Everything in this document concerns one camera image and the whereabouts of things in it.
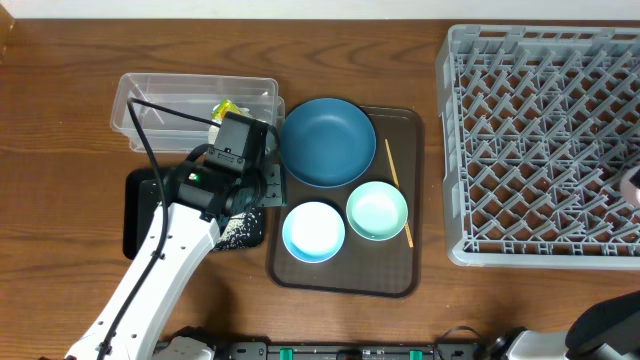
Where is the wooden chopstick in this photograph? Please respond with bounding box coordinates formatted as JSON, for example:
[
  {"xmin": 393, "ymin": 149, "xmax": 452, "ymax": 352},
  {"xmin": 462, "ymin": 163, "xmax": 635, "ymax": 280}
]
[{"xmin": 383, "ymin": 138, "xmax": 415, "ymax": 249}]

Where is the small pink bowl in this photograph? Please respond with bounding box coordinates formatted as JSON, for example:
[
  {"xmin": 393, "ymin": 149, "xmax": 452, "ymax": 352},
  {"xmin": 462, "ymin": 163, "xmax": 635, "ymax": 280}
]
[{"xmin": 619, "ymin": 166, "xmax": 640, "ymax": 208}]

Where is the light blue bowl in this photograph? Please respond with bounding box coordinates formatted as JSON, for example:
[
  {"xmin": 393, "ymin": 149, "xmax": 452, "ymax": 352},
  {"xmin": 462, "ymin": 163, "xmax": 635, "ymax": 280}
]
[{"xmin": 282, "ymin": 202, "xmax": 346, "ymax": 264}]

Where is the white rice pile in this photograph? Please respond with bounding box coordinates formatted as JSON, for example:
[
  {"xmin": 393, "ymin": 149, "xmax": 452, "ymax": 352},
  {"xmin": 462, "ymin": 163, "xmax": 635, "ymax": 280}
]
[{"xmin": 214, "ymin": 208, "xmax": 265, "ymax": 251}]

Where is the brown plastic tray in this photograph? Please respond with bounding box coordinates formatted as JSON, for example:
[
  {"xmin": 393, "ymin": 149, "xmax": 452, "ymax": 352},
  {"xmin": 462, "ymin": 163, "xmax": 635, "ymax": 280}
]
[{"xmin": 266, "ymin": 106, "xmax": 424, "ymax": 298}]

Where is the clear plastic bin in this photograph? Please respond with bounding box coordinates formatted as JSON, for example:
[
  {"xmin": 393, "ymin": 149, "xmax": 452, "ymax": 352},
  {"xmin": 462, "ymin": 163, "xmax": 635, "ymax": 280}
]
[{"xmin": 111, "ymin": 73, "xmax": 285, "ymax": 153}]

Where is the yellow green snack wrapper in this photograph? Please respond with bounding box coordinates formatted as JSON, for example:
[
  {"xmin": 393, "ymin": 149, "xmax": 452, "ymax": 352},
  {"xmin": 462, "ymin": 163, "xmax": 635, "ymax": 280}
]
[{"xmin": 212, "ymin": 99, "xmax": 248, "ymax": 122}]

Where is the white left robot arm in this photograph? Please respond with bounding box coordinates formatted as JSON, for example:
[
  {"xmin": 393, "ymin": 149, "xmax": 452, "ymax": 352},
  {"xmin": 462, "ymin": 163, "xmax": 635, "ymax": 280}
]
[{"xmin": 66, "ymin": 112, "xmax": 283, "ymax": 359}]

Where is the mint green bowl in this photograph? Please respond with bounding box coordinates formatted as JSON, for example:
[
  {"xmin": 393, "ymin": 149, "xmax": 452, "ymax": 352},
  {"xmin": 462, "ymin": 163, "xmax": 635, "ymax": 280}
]
[{"xmin": 346, "ymin": 181, "xmax": 409, "ymax": 242}]

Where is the dark blue plate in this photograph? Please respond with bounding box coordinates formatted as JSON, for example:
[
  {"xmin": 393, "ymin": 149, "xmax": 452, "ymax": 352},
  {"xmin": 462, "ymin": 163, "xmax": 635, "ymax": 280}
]
[{"xmin": 280, "ymin": 98, "xmax": 377, "ymax": 188}]

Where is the black plastic tray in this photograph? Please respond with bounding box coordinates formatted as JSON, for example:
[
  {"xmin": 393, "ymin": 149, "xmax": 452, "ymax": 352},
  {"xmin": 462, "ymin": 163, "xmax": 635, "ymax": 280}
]
[{"xmin": 122, "ymin": 167, "xmax": 266, "ymax": 261}]

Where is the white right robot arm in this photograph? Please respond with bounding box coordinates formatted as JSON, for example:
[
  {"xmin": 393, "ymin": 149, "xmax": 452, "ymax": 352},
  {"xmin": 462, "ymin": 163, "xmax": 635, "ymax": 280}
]
[{"xmin": 475, "ymin": 292, "xmax": 639, "ymax": 360}]

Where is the grey dishwasher rack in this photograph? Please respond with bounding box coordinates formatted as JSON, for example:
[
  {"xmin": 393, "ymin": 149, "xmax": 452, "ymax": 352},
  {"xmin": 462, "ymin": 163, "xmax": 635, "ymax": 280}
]
[{"xmin": 436, "ymin": 25, "xmax": 639, "ymax": 270}]

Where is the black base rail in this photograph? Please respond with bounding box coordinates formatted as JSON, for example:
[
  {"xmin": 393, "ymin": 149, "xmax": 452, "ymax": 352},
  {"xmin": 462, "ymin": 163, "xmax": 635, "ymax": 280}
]
[{"xmin": 154, "ymin": 339, "xmax": 491, "ymax": 360}]

